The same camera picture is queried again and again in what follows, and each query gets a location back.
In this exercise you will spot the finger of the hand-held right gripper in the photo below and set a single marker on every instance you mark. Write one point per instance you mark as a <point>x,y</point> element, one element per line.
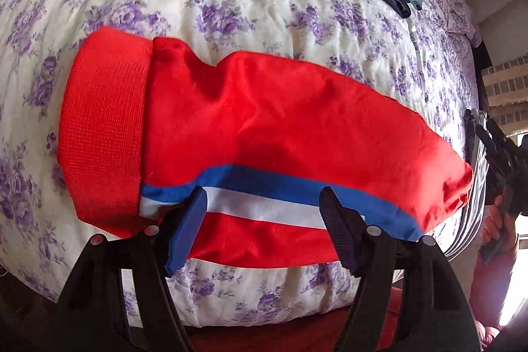
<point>480,127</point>

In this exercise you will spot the person's right hand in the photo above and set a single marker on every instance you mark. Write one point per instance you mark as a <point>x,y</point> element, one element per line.
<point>497,228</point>

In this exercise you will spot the red striped sweater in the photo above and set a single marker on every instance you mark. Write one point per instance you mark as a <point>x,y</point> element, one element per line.
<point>268,121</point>

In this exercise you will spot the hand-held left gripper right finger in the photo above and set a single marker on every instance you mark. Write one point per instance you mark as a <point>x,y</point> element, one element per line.
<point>340,230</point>

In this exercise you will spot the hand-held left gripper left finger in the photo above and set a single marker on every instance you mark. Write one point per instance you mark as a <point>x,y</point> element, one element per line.
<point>187,230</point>

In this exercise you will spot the checked curtain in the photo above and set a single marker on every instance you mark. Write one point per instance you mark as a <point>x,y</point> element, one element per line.
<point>505,88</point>

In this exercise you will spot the person's right forearm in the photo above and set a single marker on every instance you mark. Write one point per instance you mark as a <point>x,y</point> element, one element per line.
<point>491,290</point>

